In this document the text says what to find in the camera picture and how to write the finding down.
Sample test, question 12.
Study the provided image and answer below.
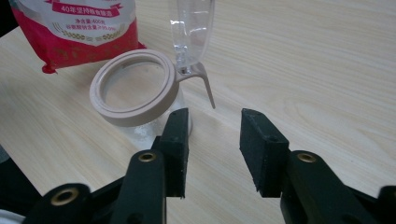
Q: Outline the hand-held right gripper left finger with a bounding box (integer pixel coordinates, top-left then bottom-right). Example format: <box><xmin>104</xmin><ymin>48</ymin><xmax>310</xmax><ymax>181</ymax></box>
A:
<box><xmin>109</xmin><ymin>107</ymin><xmax>191</xmax><ymax>224</ymax></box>

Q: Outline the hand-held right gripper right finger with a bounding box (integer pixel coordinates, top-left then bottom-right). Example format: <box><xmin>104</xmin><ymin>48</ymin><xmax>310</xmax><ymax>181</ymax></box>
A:
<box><xmin>239</xmin><ymin>107</ymin><xmax>380</xmax><ymax>224</ymax></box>

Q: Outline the clear jar with hinged lid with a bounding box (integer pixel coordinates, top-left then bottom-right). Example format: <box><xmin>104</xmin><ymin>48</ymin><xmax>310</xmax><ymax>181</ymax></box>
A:
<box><xmin>89</xmin><ymin>0</ymin><xmax>217</xmax><ymax>151</ymax></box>

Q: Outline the red and white plastic bag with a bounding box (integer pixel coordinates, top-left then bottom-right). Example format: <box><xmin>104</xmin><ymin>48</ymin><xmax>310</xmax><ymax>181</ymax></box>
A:
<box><xmin>7</xmin><ymin>0</ymin><xmax>148</xmax><ymax>75</ymax></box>

